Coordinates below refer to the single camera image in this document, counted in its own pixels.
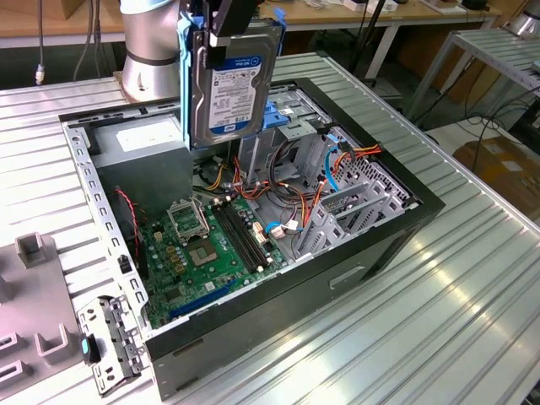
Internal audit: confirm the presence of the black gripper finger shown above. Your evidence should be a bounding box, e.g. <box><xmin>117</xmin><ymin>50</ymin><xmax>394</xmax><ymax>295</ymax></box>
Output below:
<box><xmin>185</xmin><ymin>0</ymin><xmax>211</xmax><ymax>71</ymax></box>

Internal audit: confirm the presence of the hard disk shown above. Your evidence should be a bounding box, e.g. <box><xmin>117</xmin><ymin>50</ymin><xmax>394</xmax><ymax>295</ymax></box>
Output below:
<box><xmin>176</xmin><ymin>8</ymin><xmax>288</xmax><ymax>151</ymax></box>

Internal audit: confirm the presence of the long blue SATA wire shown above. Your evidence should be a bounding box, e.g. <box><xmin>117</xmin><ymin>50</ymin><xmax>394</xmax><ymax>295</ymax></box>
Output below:
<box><xmin>323</xmin><ymin>126</ymin><xmax>354</xmax><ymax>196</ymax></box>

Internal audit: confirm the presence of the grey metal disk bay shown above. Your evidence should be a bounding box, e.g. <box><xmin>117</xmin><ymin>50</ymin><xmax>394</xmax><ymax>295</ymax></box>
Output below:
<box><xmin>294</xmin><ymin>181</ymin><xmax>413</xmax><ymax>261</ymax></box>

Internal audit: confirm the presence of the grey optical drive cage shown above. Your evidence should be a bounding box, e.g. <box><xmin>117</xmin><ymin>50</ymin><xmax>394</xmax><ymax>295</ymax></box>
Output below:
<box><xmin>234</xmin><ymin>89</ymin><xmax>334</xmax><ymax>189</ymax></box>

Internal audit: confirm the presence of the grey power supply unit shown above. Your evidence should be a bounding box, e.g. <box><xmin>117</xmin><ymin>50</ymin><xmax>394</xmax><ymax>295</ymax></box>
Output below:
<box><xmin>90</xmin><ymin>113</ymin><xmax>195</xmax><ymax>212</ymax></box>

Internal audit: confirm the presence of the black stand pole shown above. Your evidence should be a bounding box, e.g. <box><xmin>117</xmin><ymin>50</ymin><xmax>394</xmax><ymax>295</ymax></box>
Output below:
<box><xmin>349</xmin><ymin>0</ymin><xmax>389</xmax><ymax>81</ymax></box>

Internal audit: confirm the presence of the metal socket cover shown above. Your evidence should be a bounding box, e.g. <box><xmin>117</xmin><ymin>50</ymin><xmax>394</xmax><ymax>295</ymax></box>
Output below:
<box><xmin>165</xmin><ymin>197</ymin><xmax>211</xmax><ymax>246</ymax></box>

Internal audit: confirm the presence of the black case fan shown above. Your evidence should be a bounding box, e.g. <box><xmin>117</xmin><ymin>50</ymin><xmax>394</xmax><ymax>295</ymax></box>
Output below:
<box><xmin>113</xmin><ymin>187</ymin><xmax>149</xmax><ymax>282</ymax></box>

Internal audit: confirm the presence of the black RAM slot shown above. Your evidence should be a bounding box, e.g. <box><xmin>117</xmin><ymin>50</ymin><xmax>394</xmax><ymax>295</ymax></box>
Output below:
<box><xmin>225</xmin><ymin>197</ymin><xmax>273</xmax><ymax>267</ymax></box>
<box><xmin>220</xmin><ymin>199</ymin><xmax>267</xmax><ymax>270</ymax></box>
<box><xmin>210</xmin><ymin>202</ymin><xmax>259</xmax><ymax>274</ymax></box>
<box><xmin>215</xmin><ymin>201</ymin><xmax>263</xmax><ymax>273</ymax></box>

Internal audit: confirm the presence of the CPU socket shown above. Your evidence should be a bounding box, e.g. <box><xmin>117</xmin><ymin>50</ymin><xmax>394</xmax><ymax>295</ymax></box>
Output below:
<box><xmin>187</xmin><ymin>239</ymin><xmax>221</xmax><ymax>270</ymax></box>

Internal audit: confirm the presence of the green motherboard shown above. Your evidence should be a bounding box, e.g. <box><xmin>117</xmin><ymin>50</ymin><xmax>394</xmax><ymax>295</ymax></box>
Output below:
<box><xmin>137</xmin><ymin>193</ymin><xmax>296</xmax><ymax>330</ymax></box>

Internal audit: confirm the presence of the blue expansion slot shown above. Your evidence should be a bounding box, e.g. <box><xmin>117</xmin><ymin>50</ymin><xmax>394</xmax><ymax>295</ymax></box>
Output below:
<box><xmin>168</xmin><ymin>278</ymin><xmax>238</xmax><ymax>321</ymax></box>

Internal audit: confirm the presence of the metal slat side table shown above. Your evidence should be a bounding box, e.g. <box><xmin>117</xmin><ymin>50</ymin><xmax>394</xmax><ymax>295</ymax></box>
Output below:
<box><xmin>407</xmin><ymin>27</ymin><xmax>540</xmax><ymax>123</ymax></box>

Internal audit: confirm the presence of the black open PC case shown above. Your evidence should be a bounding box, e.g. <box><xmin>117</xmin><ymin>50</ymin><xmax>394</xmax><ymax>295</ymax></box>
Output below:
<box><xmin>58</xmin><ymin>50</ymin><xmax>446</xmax><ymax>402</ymax></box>

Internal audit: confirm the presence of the grey parts rack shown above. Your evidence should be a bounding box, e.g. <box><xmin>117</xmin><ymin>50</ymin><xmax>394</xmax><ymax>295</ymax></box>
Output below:
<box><xmin>0</xmin><ymin>231</ymin><xmax>84</xmax><ymax>396</ymax></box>

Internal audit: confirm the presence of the metal expansion card retainer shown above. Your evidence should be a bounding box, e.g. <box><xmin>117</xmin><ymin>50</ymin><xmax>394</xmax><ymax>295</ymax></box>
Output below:
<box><xmin>78</xmin><ymin>294</ymin><xmax>149</xmax><ymax>397</ymax></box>

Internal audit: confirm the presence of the large brown cardboard box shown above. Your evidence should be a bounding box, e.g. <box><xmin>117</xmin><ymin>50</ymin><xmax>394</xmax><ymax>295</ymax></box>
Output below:
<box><xmin>453</xmin><ymin>134</ymin><xmax>540</xmax><ymax>220</ymax></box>

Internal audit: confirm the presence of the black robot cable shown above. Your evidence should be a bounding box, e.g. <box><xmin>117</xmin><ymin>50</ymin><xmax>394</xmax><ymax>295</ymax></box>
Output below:
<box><xmin>73</xmin><ymin>0</ymin><xmax>103</xmax><ymax>82</ymax></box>

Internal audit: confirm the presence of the blue plastic drive bracket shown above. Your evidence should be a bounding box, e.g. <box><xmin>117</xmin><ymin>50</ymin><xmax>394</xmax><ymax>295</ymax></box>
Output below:
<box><xmin>261</xmin><ymin>100</ymin><xmax>291</xmax><ymax>130</ymax></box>

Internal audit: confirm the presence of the orange red wire harness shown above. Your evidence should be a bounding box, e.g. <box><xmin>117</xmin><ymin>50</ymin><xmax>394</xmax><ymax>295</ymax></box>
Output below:
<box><xmin>192</xmin><ymin>155</ymin><xmax>313</xmax><ymax>220</ymax></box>

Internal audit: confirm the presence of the thick black cable bundle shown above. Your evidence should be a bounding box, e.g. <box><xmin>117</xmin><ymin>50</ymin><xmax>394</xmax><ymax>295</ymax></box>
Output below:
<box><xmin>269</xmin><ymin>141</ymin><xmax>300</xmax><ymax>186</ymax></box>

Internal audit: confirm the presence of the cable with metal plug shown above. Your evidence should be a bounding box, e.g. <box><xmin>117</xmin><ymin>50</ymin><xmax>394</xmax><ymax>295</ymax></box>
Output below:
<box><xmin>35</xmin><ymin>0</ymin><xmax>46</xmax><ymax>86</ymax></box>

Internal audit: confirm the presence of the red yellow disk power wire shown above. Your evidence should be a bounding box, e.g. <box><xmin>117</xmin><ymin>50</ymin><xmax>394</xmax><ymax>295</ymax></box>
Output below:
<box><xmin>337</xmin><ymin>140</ymin><xmax>384</xmax><ymax>161</ymax></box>

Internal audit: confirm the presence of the short blue SATA wire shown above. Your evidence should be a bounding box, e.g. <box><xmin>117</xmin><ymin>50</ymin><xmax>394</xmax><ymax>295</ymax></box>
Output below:
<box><xmin>265</xmin><ymin>221</ymin><xmax>305</xmax><ymax>240</ymax></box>

